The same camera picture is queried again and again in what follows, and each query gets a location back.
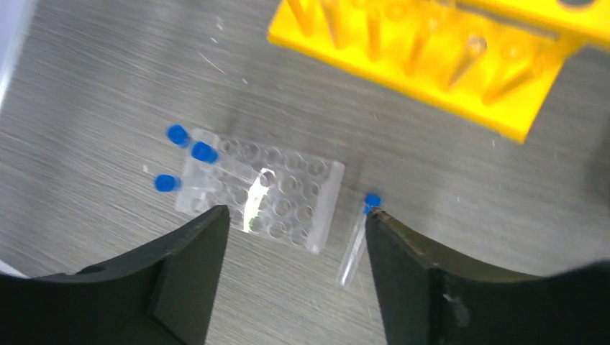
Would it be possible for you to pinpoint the clear acrylic tube tray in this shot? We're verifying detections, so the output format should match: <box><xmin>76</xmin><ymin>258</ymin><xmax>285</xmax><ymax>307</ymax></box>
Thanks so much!
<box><xmin>175</xmin><ymin>129</ymin><xmax>345</xmax><ymax>254</ymax></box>

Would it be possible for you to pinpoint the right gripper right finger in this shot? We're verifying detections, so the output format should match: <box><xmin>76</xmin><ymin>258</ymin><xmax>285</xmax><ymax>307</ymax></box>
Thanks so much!
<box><xmin>365</xmin><ymin>209</ymin><xmax>609</xmax><ymax>344</ymax></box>

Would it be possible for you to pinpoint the clear glass test tube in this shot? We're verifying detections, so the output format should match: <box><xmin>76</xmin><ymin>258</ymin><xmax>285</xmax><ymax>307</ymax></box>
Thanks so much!
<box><xmin>440</xmin><ymin>34</ymin><xmax>488</xmax><ymax>92</ymax></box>

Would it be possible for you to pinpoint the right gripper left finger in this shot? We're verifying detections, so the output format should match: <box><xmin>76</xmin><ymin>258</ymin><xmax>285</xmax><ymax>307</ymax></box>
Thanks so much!
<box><xmin>1</xmin><ymin>206</ymin><xmax>230</xmax><ymax>344</ymax></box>

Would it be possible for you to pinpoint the blue capped vial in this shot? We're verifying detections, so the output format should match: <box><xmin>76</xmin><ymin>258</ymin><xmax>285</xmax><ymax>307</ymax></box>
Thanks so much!
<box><xmin>153</xmin><ymin>174</ymin><xmax>219</xmax><ymax>193</ymax></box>
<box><xmin>337</xmin><ymin>193</ymin><xmax>381</xmax><ymax>288</ymax></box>
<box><xmin>165</xmin><ymin>124</ymin><xmax>195</xmax><ymax>150</ymax></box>
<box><xmin>191</xmin><ymin>141</ymin><xmax>258</xmax><ymax>183</ymax></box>

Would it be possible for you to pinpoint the yellow test tube rack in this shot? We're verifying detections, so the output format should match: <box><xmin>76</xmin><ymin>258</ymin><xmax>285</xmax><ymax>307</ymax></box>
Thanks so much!
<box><xmin>268</xmin><ymin>1</ymin><xmax>609</xmax><ymax>142</ymax></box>

